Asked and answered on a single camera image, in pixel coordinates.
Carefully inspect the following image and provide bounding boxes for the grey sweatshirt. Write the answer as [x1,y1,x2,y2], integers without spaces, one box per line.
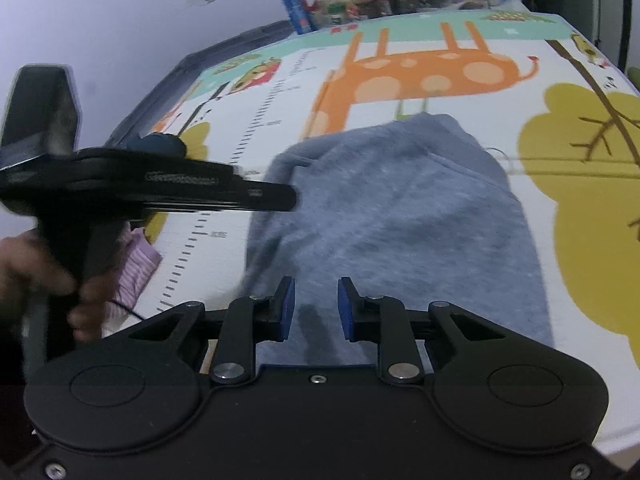
[242,112,556,366]

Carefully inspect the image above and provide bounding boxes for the blue drink can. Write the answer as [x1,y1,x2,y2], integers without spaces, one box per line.
[280,0,315,36]

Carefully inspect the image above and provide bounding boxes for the person's left hand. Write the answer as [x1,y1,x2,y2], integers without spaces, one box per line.
[0,231,119,344]

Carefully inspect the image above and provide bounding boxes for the colourful printed play mat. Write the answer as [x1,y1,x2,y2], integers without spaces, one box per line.
[100,7,640,456]

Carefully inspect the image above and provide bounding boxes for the dark blue folded garment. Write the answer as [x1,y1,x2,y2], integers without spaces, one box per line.
[131,132,187,161]

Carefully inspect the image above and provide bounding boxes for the grey playpen fence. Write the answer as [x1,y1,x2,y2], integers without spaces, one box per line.
[105,19,296,146]

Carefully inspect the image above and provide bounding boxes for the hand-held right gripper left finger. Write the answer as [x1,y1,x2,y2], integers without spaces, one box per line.
[120,276,297,386]

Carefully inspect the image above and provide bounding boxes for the pink striped folded garment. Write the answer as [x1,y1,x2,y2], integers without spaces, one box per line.
[102,227,163,337]

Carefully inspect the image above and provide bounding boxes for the black cable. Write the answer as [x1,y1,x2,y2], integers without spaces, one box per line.
[111,300,146,321]

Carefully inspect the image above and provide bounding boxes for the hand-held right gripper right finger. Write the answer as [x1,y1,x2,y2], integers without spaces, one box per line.
[337,276,526,386]

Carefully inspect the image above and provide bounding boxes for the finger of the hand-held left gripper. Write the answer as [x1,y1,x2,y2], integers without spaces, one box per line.
[234,182,300,213]

